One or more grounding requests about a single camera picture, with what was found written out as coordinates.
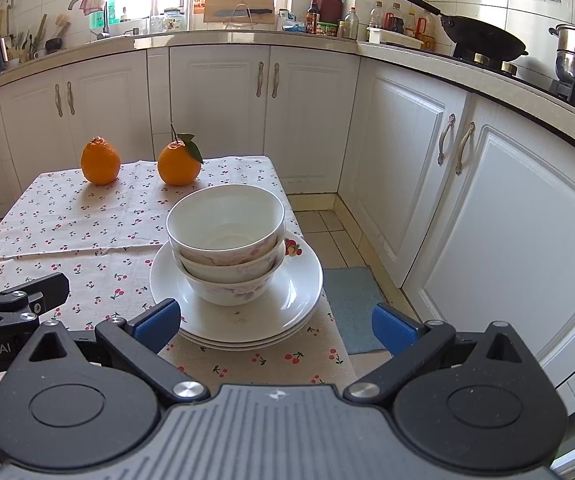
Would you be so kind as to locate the utensil holder with utensils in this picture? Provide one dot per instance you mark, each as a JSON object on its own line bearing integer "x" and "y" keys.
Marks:
{"x": 24, "y": 47}

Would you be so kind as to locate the small black bowl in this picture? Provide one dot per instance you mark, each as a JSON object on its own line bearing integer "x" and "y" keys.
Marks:
{"x": 53, "y": 45}

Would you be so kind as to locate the yellow oil bottle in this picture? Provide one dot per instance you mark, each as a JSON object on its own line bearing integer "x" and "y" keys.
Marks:
{"x": 423, "y": 32}

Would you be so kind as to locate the clear oil bottle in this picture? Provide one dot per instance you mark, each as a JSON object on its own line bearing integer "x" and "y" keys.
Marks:
{"x": 376, "y": 17}

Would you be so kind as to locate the white kitchen cabinet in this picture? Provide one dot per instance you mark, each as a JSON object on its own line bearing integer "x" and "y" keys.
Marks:
{"x": 467, "y": 210}

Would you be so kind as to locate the beige kitchen countertop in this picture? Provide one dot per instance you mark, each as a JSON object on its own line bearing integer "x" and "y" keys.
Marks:
{"x": 267, "y": 37}

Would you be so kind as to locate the pink dish cloth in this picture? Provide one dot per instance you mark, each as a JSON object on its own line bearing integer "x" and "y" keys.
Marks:
{"x": 92, "y": 2}

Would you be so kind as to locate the blue floor mat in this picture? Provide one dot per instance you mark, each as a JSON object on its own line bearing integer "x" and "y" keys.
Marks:
{"x": 355, "y": 310}

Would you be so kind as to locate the green dish soap bottle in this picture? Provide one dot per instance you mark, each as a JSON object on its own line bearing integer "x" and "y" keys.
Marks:
{"x": 98, "y": 20}

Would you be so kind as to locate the black wok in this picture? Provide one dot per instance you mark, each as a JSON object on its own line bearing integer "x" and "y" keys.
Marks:
{"x": 482, "y": 35}

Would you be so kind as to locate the bumpy orange without leaf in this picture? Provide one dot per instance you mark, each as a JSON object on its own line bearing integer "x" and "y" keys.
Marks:
{"x": 99, "y": 162}

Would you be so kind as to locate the orange with green leaf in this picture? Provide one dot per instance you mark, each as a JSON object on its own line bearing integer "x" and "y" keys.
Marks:
{"x": 177, "y": 165}

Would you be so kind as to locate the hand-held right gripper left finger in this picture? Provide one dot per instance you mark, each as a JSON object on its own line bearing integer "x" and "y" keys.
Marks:
{"x": 157, "y": 325}

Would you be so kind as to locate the metal kitchen faucet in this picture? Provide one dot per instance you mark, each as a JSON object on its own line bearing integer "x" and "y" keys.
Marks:
{"x": 103, "y": 30}

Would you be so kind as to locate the glass jar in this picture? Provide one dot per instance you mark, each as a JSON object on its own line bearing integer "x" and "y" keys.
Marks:
{"x": 175, "y": 21}

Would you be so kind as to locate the dark soy sauce bottle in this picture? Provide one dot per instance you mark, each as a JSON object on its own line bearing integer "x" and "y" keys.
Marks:
{"x": 312, "y": 20}

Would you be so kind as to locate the white rectangular tray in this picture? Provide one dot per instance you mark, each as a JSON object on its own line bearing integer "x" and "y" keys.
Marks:
{"x": 392, "y": 37}

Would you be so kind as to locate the red knife block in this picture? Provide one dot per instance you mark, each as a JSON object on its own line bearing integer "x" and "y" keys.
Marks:
{"x": 330, "y": 10}

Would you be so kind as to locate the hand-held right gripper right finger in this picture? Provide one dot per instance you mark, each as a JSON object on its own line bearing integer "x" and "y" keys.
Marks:
{"x": 397, "y": 330}

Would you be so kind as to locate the cherry print tablecloth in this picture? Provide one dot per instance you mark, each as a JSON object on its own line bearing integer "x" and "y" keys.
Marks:
{"x": 92, "y": 220}

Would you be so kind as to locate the white floral ceramic bowl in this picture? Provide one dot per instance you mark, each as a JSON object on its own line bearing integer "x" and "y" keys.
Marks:
{"x": 227, "y": 269}
{"x": 232, "y": 290}
{"x": 227, "y": 215}

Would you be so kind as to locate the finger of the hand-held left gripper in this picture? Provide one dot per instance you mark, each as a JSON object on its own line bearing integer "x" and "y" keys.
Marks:
{"x": 47, "y": 290}

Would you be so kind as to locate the white plate with fruit decal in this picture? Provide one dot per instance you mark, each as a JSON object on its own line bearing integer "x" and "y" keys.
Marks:
{"x": 287, "y": 305}
{"x": 267, "y": 343}
{"x": 287, "y": 332}

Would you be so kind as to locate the clear glass bottle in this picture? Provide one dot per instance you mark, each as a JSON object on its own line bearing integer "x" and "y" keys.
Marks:
{"x": 351, "y": 27}

